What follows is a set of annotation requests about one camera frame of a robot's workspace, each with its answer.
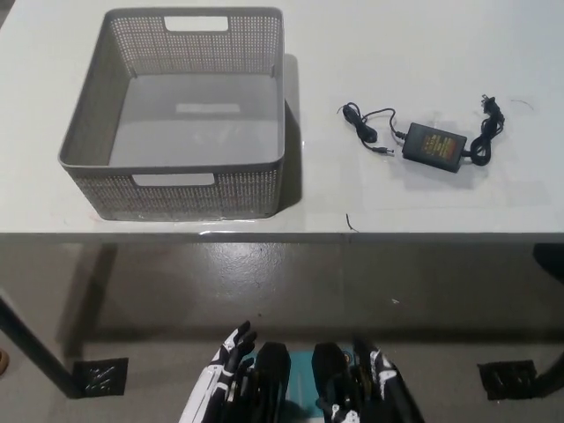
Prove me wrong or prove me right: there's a black floor tape patch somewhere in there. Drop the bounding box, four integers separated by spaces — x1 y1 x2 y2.
71 356 130 397
478 360 538 401

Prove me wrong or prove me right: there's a grey perforated plastic basket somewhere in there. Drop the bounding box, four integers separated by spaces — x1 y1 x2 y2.
56 6 288 222

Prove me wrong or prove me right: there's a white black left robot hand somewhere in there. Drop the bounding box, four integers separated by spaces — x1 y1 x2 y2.
182 320 259 423

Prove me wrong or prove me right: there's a black power adapter with cord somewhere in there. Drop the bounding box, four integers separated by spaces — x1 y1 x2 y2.
337 94 506 167

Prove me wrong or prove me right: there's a dark rounded object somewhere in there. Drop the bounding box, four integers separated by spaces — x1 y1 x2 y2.
532 243 564 277

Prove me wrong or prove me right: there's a black teal robot body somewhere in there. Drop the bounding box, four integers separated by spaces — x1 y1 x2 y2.
224 339 397 423

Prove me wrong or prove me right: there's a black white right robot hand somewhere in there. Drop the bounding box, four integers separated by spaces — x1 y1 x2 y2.
352 338 402 400

